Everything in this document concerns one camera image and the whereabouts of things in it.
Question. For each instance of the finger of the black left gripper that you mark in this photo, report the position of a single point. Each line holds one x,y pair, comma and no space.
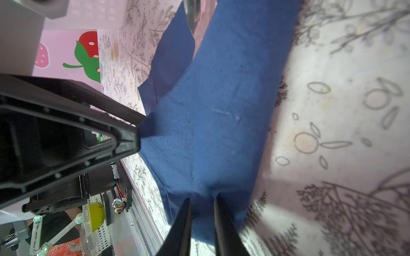
53,130

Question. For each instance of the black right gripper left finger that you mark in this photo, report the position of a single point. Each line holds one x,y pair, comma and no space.
178,240

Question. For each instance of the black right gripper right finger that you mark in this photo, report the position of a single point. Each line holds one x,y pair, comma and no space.
227,239

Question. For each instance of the dark blue paper napkin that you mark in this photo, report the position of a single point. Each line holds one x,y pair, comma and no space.
205,138

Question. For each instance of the silver spoon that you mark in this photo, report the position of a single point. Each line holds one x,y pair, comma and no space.
193,11

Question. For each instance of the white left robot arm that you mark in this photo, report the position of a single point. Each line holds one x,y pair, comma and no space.
21,29

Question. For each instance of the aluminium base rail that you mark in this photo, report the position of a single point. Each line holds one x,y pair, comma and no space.
130,233

